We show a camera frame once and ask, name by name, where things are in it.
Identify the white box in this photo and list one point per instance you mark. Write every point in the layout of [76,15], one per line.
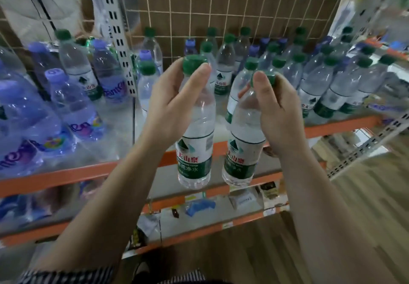
[242,201]

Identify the person's right hand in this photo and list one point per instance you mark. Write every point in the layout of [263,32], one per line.
[281,117]

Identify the dark packet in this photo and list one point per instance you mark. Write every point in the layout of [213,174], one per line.
[270,191]

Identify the person's left thumb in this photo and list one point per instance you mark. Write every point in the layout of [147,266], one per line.
[196,81]

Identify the group of purple-capped bottles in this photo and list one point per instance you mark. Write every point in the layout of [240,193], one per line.
[73,108]

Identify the white perforated shelf post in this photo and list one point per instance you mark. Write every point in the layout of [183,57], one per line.
[118,38]

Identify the green-capped water bottle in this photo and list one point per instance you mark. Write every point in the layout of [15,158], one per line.
[242,156]
[80,69]
[153,49]
[145,92]
[195,153]

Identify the person's left hand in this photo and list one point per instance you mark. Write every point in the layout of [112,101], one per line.
[166,111]

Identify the person's left forearm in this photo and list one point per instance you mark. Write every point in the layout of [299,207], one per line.
[105,204]

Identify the white perforated rack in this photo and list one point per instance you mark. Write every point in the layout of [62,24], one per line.
[367,148]

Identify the group of green-capped bottles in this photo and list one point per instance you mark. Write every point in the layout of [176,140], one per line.
[319,85]

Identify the orange-edged shelving unit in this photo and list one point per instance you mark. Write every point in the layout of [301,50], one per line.
[64,175]

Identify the person's right thumb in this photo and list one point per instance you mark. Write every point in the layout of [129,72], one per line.
[263,89]

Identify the blue packet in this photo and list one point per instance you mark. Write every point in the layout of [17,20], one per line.
[199,207]

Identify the striped shirt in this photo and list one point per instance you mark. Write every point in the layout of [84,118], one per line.
[70,275]

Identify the person's right forearm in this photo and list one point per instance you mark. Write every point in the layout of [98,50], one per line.
[332,223]

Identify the blue-wrapped bottle pack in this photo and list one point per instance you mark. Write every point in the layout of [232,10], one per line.
[19,208]

